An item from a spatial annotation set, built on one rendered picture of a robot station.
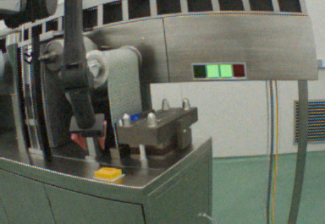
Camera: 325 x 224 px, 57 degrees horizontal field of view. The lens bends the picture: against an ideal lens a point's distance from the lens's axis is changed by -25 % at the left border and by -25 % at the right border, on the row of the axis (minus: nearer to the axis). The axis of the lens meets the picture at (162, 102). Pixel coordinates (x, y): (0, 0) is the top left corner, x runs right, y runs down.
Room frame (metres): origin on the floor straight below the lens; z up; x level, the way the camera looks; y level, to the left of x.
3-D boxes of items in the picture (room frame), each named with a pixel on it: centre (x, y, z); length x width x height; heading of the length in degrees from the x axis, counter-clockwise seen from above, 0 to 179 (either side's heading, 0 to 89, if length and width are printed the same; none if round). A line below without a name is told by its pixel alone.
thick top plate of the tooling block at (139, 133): (1.53, 0.01, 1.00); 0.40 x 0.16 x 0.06; 154
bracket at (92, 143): (1.44, 0.29, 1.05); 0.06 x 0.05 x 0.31; 154
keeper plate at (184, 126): (1.50, -0.08, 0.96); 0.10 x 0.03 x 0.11; 154
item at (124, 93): (1.54, 0.14, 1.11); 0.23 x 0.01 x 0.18; 154
